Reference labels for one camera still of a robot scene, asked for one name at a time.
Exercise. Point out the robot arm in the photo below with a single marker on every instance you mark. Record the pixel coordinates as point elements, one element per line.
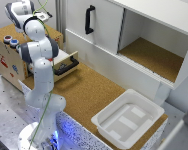
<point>40,70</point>

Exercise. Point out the white cabinet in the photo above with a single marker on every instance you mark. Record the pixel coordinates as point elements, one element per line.
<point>150,56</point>

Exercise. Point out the wooden drawer box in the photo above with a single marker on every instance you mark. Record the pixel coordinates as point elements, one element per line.
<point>4,63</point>

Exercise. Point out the white sliding door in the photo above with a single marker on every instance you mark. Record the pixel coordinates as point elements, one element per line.
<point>105,25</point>

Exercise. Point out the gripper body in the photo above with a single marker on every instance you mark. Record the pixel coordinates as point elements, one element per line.
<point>41,15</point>

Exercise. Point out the red button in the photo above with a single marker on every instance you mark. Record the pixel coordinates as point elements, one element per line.
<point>7,38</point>

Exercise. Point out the white plastic box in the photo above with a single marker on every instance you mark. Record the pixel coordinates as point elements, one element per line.
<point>129,120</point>

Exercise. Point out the wooden drawer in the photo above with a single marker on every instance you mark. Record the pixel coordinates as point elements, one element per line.
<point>65,56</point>

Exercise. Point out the blue button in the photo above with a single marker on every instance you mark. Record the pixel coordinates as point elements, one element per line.
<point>14,42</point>

